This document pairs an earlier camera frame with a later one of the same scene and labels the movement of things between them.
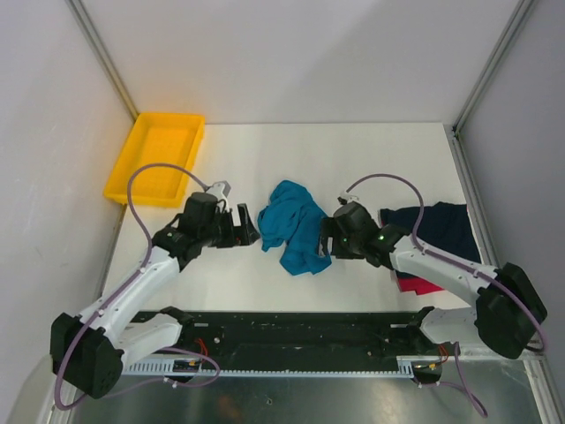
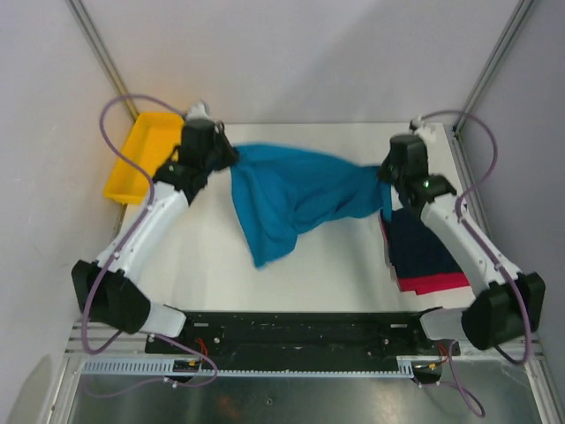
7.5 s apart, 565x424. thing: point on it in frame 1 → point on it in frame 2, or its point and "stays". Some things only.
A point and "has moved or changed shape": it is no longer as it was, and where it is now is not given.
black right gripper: (329, 227) → (382, 170)
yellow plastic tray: (157, 138) stays
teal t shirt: (294, 215) has moved or changed shape
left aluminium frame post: (104, 54) stays
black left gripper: (244, 234) → (230, 155)
